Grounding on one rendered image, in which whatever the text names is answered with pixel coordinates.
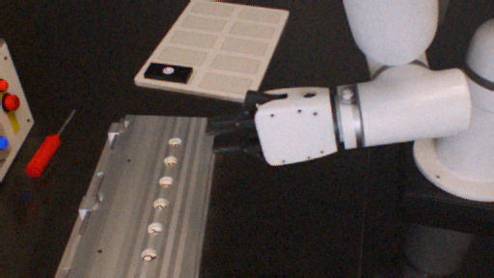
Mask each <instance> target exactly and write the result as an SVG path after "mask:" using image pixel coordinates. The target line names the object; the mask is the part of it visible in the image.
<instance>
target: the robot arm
mask: <svg viewBox="0 0 494 278"><path fill-rule="evenodd" d="M343 2H344V9H345V12H346V15H347V17H348V23H349V27H350V29H351V31H352V34H353V39H354V40H355V41H356V43H357V45H358V47H359V49H360V50H362V51H363V53H364V54H365V55H366V59H367V65H368V69H369V73H370V82H365V83H356V84H355V83H354V84H348V85H342V86H338V94H337V95H333V91H328V89H327V88H292V89H277V90H272V91H268V92H263V93H262V92H258V91H254V90H250V89H249V90H248V91H247V92H246V94H245V99H244V102H243V103H242V104H241V105H240V107H239V108H238V109H235V112H234V114H231V115H225V116H219V117H211V118H208V120H207V124H206V135H216V136H214V139H213V144H212V153H229V152H235V151H240V150H241V152H242V153H250V154H252V155H253V156H255V157H258V158H259V159H260V160H261V161H262V162H263V163H264V164H265V165H269V164H271V165H283V164H288V163H292V162H301V161H305V160H309V159H313V158H316V157H322V156H324V155H327V154H329V153H334V152H337V151H338V149H337V147H340V146H341V144H340V142H343V141H344V145H345V148H346V149H356V148H362V147H369V146H375V145H381V144H395V143H400V142H407V141H414V140H415V144H414V146H413V157H414V160H415V162H416V166H417V167H418V168H419V169H420V171H421V172H422V174H423V175H424V176H425V177H426V178H427V179H428V180H429V181H431V182H433V183H434V184H435V185H436V186H439V187H441V189H443V190H445V191H448V192H450V193H452V194H453V195H455V196H460V197H463V198H466V199H469V200H474V201H479V202H494V18H491V19H490V20H487V21H486V22H484V23H483V24H482V25H481V26H480V27H479V28H478V30H477V31H476V32H475V33H474V37H472V39H471V42H470V43H469V46H468V50H467V52H466V55H465V57H464V60H463V62H462V67H461V69H446V70H440V71H433V70H430V69H429V67H428V64H427V62H426V55H425V51H426V49H427V47H428V46H429V45H430V44H431V42H432V39H433V38H434V35H435V33H436V29H437V24H438V13H439V7H438V0H343ZM254 104H257V107H253V105H254ZM247 117H252V118H247ZM246 118H247V119H246ZM251 126H256V127H257V131H258V133H254V134H249V135H243V136H241V133H239V132H238V133H233V134H227V135H220V134H225V133H231V132H235V129H236V128H242V127H251ZM257 141H259V142H258V143H257Z"/></svg>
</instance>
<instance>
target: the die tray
mask: <svg viewBox="0 0 494 278"><path fill-rule="evenodd" d="M287 19H288V11H284V10H278V9H265V8H259V7H252V6H245V5H239V4H227V3H221V2H214V1H207V0H192V1H191V2H190V3H189V5H188V6H187V8H186V9H185V10H184V12H183V14H181V15H180V17H179V19H178V20H177V22H176V23H175V25H174V26H173V27H172V28H171V29H170V32H169V33H168V34H167V35H166V37H165V38H164V39H163V41H162V42H161V44H160V45H159V46H158V47H157V48H156V50H155V51H154V52H153V53H152V55H151V57H150V58H149V59H148V61H147V62H146V64H145V65H143V68H142V69H141V70H140V71H139V73H138V74H137V76H136V77H135V79H134V80H135V84H137V85H138V86H143V87H148V88H154V89H163V90H168V91H173V92H178V93H183V94H192V95H197V96H202V97H212V98H221V99H226V100H230V101H235V102H244V99H245V94H246V92H247V91H248V90H249V89H250V90H254V91H259V87H260V85H261V82H262V81H263V77H264V75H265V73H266V71H267V69H268V65H269V63H270V61H271V59H272V56H273V53H274V51H275V49H276V47H277V42H278V41H279V39H280V37H281V36H282V32H283V29H284V28H285V26H286V23H287ZM151 62H155V63H161V64H167V65H174V66H186V67H192V68H193V73H192V75H191V76H190V78H189V81H188V83H187V84H179V83H174V82H167V81H161V80H155V79H144V72H145V71H146V70H147V69H148V66H149V64H150V63H151Z"/></svg>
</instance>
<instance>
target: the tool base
mask: <svg viewBox="0 0 494 278"><path fill-rule="evenodd" d="M125 131H126V128H125V126H124V118H120V122H119V123H112V124H111V125H110V130H109V132H108V134H109V137H108V139H107V141H106V144H105V148H104V150H103V152H102V154H101V157H100V161H99V163H98V165H97V167H96V172H95V175H94V176H93V179H92V181H91V185H90V188H89V190H88V192H87V195H86V196H84V197H83V200H82V202H81V204H80V208H79V211H80V213H79V215H78V218H77V219H76V222H75V226H74V229H73V231H72V233H71V235H70V238H69V243H68V245H67V248H66V250H65V254H64V257H63V258H62V260H61V262H60V264H59V269H58V271H57V273H56V276H55V277H54V278H69V271H68V270H65V271H64V272H63V271H62V269H63V267H64V262H65V260H66V257H67V256H68V253H69V249H70V246H71V244H72V242H73V239H74V236H75V235H84V233H85V229H86V227H87V224H88V222H89V219H90V215H91V213H92V210H93V209H99V205H100V203H101V201H100V200H99V195H98V192H99V190H100V186H101V184H102V182H103V179H104V175H100V176H98V175H97V174H98V172H99V169H100V165H101V162H102V161H103V158H104V157H105V153H106V150H108V149H113V150H115V145H116V143H117V140H118V139H119V136H120V132H125ZM216 159H217V153H213V154H212V161H211V167H210V172H209V178H208V190H207V194H206V205H205V211H204V222H203V227H202V233H201V239H200V245H199V256H198V260H197V266H196V272H195V278H201V272H202V265H203V254H204V248H205V242H206V231H207V219H208V213H209V207H210V201H211V194H212V183H213V177H214V171H215V165H216Z"/></svg>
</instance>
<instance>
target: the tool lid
mask: <svg viewBox="0 0 494 278"><path fill-rule="evenodd" d="M207 120H208V118H199V117H163V116H131V115H126V116H125V118H124V126H125V128H126V131H125V132H120V136H119V139H118V140H117V143H116V145H115V150H113V149H108V150H106V153H105V157H104V158H103V161H102V162H101V165H100V169H99V172H98V174H97V175H98V176H100V175H104V179H103V182H102V184H101V186H100V190H99V192H98V195H99V200H100V201H101V203H100V205H99V209H93V210H92V213H91V215H90V219H89V222H88V224H87V227H86V229H85V233H84V235H75V236H74V239H73V242H72V244H71V246H70V249H69V253H68V256H67V257H66V260H65V262H64V267H63V269H62V271H63V272H64V271H65V270H68V271H69V278H195V272H196V266H197V260H198V256H199V245H200V239H201V233H202V227H203V222H204V211H205V205H206V194H207V190H208V178H209V172H210V167H211V161H212V144H213V139H214V136H215V135H206V124H207ZM173 141H179V142H180V144H179V145H178V146H175V147H174V146H171V145H170V144H171V142H173ZM170 159H173V160H175V161H176V164H174V165H171V166H169V165H167V164H166V163H165V162H167V160H170ZM165 180H168V181H172V183H171V185H167V186H163V185H160V183H161V182H162V181H165ZM159 202H165V203H166V204H167V206H166V208H155V207H154V206H155V204H157V203H159ZM153 226H160V227H161V228H162V230H161V232H159V233H158V234H151V233H150V232H149V229H150V227H153ZM147 252H154V253H155V254H156V258H155V259H154V260H153V261H150V262H147V261H143V260H142V256H144V255H145V254H146V253H147Z"/></svg>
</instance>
